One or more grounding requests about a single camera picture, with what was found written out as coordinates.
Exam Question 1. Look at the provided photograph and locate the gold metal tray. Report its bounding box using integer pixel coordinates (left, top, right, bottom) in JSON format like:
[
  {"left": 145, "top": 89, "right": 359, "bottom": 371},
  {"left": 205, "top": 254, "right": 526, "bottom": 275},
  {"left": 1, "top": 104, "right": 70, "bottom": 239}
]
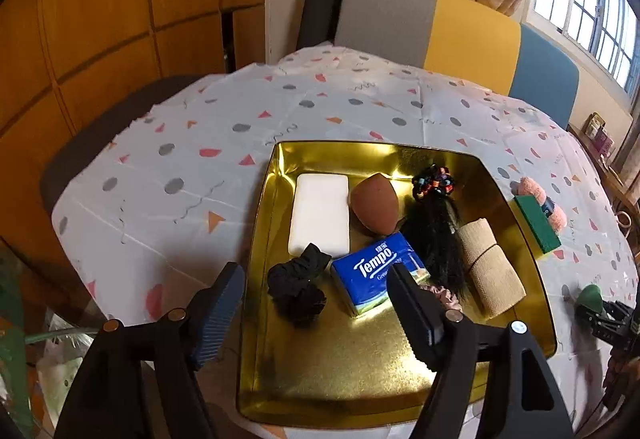
[{"left": 235, "top": 140, "right": 558, "bottom": 430}]

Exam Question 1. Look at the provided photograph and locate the black hairpiece with coloured beads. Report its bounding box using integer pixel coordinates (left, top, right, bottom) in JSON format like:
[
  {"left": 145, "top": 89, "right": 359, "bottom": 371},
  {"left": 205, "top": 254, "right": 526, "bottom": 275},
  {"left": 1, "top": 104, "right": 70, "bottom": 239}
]
[{"left": 400, "top": 164, "right": 471, "bottom": 302}]

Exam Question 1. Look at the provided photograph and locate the grey yellow blue chair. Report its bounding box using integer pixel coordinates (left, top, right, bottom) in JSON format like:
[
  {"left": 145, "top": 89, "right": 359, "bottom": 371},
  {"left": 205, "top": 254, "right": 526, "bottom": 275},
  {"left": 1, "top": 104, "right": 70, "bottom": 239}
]
[{"left": 334, "top": 0, "right": 581, "bottom": 130}]

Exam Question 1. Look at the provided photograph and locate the white foam sponge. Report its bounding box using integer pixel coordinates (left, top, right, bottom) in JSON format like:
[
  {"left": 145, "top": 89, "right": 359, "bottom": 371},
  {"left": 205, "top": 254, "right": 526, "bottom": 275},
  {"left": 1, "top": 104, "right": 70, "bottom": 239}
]
[{"left": 287, "top": 173, "right": 351, "bottom": 257}]

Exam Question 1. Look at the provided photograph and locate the brown makeup sponge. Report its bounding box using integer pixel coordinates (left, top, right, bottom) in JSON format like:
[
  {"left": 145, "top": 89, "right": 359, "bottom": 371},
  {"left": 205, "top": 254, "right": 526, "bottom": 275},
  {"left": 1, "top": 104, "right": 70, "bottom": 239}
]
[{"left": 348, "top": 172, "right": 403, "bottom": 237}]

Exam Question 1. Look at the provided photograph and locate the blue tissue pack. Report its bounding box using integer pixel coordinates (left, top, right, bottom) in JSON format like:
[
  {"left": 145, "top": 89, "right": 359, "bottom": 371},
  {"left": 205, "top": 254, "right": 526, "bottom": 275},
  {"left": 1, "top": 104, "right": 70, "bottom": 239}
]
[{"left": 330, "top": 233, "right": 431, "bottom": 318}]

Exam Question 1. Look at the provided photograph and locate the patterned tablecloth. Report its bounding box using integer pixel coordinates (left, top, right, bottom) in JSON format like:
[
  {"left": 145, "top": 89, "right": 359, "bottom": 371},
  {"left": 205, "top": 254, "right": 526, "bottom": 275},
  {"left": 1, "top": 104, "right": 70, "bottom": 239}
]
[{"left": 50, "top": 39, "right": 638, "bottom": 439}]

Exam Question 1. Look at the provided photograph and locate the pink fluffy roll blue band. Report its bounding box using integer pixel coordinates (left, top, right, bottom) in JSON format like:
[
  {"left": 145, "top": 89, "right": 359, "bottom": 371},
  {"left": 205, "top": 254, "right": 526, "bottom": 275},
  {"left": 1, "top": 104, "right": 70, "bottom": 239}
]
[{"left": 517, "top": 176, "right": 568, "bottom": 233}]

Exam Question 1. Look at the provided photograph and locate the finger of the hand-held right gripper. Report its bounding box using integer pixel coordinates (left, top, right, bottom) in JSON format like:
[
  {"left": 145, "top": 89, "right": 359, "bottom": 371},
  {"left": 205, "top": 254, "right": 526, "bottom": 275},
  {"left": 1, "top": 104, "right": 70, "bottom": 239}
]
[
  {"left": 602, "top": 300, "right": 635, "bottom": 321},
  {"left": 577, "top": 308, "right": 621, "bottom": 341}
]

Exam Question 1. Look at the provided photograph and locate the pink satin scrunchie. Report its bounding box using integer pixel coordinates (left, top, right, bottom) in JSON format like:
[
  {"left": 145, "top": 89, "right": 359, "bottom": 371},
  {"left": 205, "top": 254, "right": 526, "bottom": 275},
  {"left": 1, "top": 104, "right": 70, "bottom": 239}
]
[{"left": 417, "top": 283, "right": 463, "bottom": 320}]

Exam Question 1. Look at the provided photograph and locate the clear plastic bag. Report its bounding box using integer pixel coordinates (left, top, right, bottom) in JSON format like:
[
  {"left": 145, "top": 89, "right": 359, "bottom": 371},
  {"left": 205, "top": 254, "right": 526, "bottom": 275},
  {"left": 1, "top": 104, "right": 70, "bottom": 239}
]
[{"left": 0, "top": 244, "right": 96, "bottom": 439}]

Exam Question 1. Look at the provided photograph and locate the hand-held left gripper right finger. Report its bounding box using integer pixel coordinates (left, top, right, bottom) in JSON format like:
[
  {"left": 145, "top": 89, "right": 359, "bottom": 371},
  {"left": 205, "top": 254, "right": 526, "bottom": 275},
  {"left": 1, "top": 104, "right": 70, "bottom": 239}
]
[{"left": 387, "top": 264, "right": 573, "bottom": 439}]

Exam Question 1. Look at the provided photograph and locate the black scrunchie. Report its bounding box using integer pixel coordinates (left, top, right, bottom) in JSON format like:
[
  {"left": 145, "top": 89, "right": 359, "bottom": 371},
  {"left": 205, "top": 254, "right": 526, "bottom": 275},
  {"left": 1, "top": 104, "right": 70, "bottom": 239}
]
[{"left": 266, "top": 243, "right": 333, "bottom": 327}]

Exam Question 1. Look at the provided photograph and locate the beige bandage roll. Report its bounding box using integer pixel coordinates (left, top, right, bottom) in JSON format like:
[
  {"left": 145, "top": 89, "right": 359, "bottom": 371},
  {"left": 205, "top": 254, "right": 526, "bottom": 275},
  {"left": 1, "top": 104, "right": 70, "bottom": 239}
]
[{"left": 457, "top": 216, "right": 527, "bottom": 319}]

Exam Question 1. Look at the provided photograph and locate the green scouring sponge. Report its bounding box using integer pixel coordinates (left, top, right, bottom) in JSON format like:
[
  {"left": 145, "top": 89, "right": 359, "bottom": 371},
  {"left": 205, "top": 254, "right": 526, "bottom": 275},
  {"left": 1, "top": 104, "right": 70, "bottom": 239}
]
[{"left": 514, "top": 195, "right": 562, "bottom": 255}]

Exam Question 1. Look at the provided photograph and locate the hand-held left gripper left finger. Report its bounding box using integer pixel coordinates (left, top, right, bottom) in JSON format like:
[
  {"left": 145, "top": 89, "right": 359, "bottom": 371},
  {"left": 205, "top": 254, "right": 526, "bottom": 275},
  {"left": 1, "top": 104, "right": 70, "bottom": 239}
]
[{"left": 54, "top": 261, "right": 247, "bottom": 439}]

